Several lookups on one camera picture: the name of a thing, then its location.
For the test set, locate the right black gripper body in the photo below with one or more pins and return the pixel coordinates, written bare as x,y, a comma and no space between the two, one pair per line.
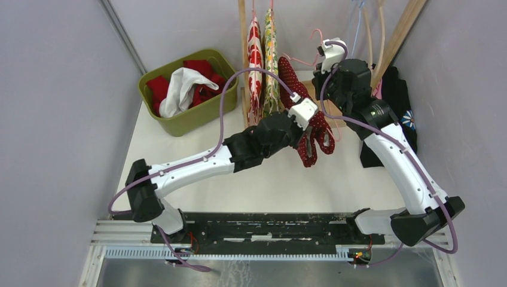
338,97

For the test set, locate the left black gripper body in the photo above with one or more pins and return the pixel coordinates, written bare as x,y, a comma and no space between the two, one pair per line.
290,139

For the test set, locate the yellow floral print garment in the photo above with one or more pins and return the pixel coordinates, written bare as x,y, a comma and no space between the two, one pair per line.
272,102

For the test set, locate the dark red polka-dot garment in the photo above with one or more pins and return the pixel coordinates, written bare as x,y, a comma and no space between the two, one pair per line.
320,133

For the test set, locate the red poppy print garment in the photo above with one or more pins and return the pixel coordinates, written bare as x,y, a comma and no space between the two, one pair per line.
255,60

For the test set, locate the blue wire hanger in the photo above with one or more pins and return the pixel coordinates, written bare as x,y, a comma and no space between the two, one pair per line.
360,6

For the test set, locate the cream plastic hanger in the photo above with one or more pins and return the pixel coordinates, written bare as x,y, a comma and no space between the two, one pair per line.
376,36

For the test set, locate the white garment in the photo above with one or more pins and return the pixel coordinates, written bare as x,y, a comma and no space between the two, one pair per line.
182,85

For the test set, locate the red skirt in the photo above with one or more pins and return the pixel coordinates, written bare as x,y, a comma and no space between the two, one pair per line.
159,85

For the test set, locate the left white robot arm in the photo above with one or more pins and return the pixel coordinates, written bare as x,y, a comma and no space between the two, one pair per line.
147,185

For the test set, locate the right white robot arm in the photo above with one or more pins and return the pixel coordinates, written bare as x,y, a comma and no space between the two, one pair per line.
428,208

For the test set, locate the black garment with flower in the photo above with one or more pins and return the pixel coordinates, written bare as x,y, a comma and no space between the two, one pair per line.
394,91

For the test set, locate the green plastic basket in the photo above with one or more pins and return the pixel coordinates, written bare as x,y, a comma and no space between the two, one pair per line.
202,113

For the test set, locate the wooden clothes rack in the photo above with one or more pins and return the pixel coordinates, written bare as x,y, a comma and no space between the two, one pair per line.
408,18

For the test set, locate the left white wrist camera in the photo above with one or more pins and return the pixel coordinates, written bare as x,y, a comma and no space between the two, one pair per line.
302,112

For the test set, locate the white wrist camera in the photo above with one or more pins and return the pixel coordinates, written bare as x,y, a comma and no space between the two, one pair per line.
302,112
331,51

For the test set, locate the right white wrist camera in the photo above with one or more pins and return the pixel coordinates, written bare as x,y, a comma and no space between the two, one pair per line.
331,51

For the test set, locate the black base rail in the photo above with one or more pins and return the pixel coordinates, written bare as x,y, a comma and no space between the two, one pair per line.
270,233

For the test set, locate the white slotted cable duct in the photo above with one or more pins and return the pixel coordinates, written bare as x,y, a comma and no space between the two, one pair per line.
164,253

